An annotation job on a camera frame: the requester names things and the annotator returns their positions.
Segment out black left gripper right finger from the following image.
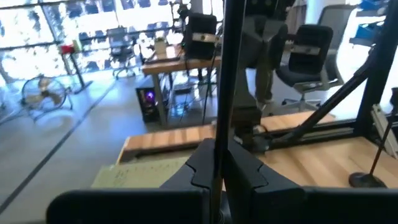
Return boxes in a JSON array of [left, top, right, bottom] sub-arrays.
[[223, 141, 398, 224]]

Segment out black computer tower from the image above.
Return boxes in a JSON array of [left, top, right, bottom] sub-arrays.
[[135, 86, 162, 124]]

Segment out black stand with red box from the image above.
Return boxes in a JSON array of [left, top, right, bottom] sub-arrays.
[[58, 43, 94, 95]]

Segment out wooden office desk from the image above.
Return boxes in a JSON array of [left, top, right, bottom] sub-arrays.
[[142, 44, 223, 128]]

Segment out grey mesh office chair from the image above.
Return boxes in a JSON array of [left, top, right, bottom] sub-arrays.
[[317, 4, 358, 86]]

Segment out green perforated metal shelf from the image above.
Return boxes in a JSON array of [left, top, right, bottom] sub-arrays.
[[91, 155, 191, 189]]

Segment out blue storage bin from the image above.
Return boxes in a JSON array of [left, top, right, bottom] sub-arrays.
[[354, 22, 386, 41], [359, 0, 389, 11]]

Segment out black metal table frame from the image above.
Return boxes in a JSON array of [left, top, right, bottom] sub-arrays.
[[269, 0, 398, 149]]

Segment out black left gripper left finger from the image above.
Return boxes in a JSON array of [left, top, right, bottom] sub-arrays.
[[46, 139, 216, 224]]

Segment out round floor fan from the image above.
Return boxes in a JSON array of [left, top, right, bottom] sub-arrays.
[[20, 74, 75, 121]]

